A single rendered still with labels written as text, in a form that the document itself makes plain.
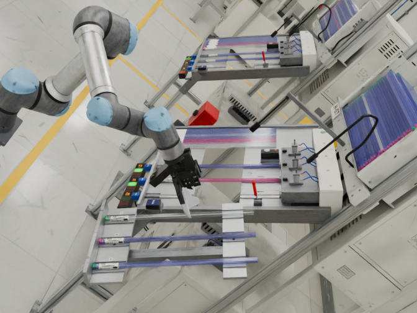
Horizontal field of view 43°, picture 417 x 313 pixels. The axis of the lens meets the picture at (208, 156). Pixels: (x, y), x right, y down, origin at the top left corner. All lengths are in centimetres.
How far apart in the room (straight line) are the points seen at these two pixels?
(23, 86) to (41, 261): 93
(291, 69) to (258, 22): 332
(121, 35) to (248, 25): 474
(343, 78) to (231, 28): 343
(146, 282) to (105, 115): 61
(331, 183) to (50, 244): 141
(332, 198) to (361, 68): 146
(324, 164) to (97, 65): 94
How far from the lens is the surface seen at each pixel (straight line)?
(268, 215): 193
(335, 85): 327
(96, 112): 151
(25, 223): 269
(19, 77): 203
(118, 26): 183
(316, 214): 193
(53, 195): 289
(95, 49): 167
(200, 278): 218
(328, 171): 201
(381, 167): 183
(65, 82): 201
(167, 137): 154
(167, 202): 202
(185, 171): 163
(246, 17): 648
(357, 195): 185
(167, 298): 225
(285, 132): 246
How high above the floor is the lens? 187
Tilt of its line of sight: 26 degrees down
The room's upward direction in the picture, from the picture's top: 47 degrees clockwise
